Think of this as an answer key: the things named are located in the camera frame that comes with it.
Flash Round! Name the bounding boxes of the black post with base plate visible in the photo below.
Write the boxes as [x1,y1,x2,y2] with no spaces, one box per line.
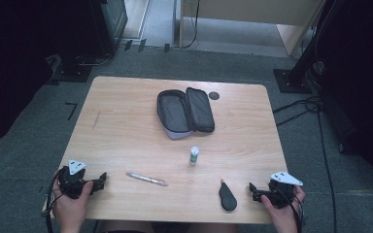
[273,0,334,95]

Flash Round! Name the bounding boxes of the dark curtain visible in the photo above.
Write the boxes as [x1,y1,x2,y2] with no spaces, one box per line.
[314,0,373,199]
[0,0,62,152]

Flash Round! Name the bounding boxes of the person's legs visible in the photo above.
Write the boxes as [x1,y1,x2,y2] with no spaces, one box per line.
[101,220,241,233]

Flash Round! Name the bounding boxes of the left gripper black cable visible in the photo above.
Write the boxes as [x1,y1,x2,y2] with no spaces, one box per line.
[41,169,66,233]

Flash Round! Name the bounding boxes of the person's left hand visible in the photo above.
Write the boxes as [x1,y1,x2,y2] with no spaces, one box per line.
[51,179,94,227]

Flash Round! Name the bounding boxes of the grey zip pencil case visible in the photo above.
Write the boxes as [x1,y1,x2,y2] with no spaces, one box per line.
[156,86,216,141]

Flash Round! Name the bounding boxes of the black teardrop-shaped tool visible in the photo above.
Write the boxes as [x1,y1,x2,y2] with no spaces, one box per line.
[219,179,239,213]

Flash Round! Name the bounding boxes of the person's right hand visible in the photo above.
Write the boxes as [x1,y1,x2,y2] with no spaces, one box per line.
[260,185,307,231]

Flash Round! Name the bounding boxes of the dark cabinet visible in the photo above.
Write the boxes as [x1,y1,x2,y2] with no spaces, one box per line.
[100,0,129,54]

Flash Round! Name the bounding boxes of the hanging black cable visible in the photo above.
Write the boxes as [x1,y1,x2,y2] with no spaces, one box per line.
[184,0,202,50]

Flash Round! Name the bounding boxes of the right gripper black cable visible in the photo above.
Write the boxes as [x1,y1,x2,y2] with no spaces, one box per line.
[280,183,306,233]

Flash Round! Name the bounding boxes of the long black floor cable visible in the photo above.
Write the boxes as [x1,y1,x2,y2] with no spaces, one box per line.
[316,106,338,233]

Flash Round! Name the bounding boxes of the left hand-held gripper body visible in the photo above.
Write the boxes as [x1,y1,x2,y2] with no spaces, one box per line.
[57,158,95,200]

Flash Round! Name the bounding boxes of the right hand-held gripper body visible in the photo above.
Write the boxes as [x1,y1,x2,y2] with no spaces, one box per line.
[266,171,304,210]

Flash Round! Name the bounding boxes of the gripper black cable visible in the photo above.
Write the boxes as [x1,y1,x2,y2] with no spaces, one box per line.
[41,169,66,233]
[280,183,306,233]

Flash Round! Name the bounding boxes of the light wooden furniture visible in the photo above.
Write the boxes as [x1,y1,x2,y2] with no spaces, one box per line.
[178,0,326,57]

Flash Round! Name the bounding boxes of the white green glue stick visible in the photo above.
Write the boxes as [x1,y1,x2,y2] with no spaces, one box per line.
[188,146,201,167]

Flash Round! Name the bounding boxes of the black stand with square base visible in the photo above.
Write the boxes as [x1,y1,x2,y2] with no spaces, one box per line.
[47,0,115,83]

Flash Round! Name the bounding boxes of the black floor cables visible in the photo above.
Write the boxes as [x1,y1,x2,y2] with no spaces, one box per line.
[271,95,324,128]

